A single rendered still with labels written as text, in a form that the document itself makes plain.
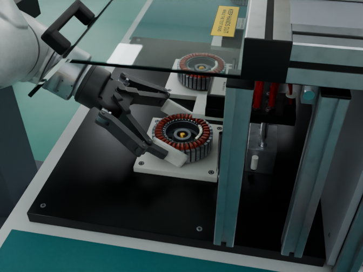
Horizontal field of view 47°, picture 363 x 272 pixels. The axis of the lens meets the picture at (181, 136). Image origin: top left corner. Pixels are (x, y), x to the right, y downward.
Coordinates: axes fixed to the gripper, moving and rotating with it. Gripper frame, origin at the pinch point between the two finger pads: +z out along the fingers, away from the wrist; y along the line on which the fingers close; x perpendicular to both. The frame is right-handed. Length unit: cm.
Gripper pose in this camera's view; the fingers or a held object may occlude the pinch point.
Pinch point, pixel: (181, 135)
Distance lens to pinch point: 77.6
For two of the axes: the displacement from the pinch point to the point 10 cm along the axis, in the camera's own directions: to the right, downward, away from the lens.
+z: 8.5, 4.8, 2.0
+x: 4.9, -6.2, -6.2
